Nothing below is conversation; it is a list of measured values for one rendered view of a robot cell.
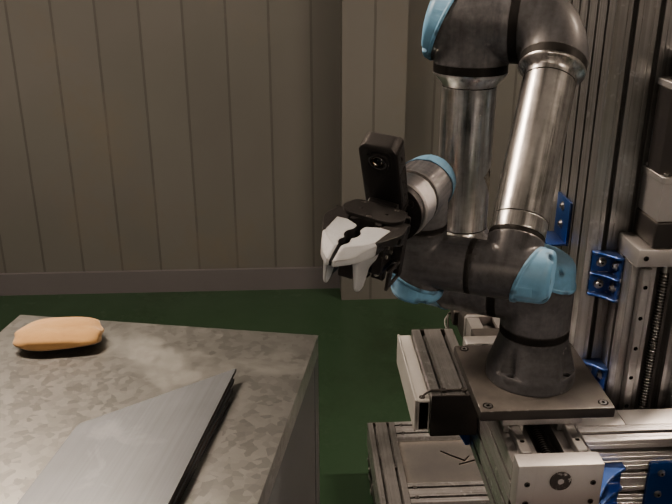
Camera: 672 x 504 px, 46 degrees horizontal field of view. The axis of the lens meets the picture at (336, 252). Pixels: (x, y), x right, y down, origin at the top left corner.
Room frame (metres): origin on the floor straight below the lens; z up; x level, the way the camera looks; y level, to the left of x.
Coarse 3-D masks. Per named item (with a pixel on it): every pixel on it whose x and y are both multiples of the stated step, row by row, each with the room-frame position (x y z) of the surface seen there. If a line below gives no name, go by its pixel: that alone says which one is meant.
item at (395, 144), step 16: (368, 144) 0.84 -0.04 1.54; (384, 144) 0.83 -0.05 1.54; (400, 144) 0.84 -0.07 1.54; (368, 160) 0.84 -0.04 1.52; (384, 160) 0.83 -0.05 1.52; (400, 160) 0.84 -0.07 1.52; (368, 176) 0.86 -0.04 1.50; (384, 176) 0.85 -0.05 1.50; (400, 176) 0.84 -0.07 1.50; (368, 192) 0.87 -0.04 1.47; (384, 192) 0.86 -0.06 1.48; (400, 192) 0.85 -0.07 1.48; (400, 208) 0.87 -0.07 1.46
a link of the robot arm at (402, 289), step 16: (416, 240) 0.97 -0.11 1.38; (432, 240) 0.97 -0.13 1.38; (448, 240) 0.98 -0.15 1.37; (464, 240) 0.98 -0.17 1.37; (416, 256) 0.97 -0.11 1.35; (432, 256) 0.97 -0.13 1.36; (448, 256) 0.96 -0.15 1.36; (464, 256) 0.96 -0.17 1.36; (416, 272) 0.97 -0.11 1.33; (432, 272) 0.96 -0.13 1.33; (448, 272) 0.95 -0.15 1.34; (400, 288) 0.98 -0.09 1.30; (416, 288) 0.97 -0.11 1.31; (432, 288) 0.98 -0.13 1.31; (448, 288) 0.96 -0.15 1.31
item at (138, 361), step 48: (0, 336) 1.32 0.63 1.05; (144, 336) 1.32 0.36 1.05; (192, 336) 1.32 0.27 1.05; (240, 336) 1.32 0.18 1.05; (288, 336) 1.32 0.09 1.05; (0, 384) 1.15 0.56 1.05; (48, 384) 1.15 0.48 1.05; (96, 384) 1.15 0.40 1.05; (144, 384) 1.15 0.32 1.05; (240, 384) 1.15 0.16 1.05; (288, 384) 1.15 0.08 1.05; (0, 432) 1.01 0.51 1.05; (48, 432) 1.01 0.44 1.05; (240, 432) 1.01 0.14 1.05; (288, 432) 1.05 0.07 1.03; (0, 480) 0.90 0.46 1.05; (192, 480) 0.90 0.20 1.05; (240, 480) 0.90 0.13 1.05
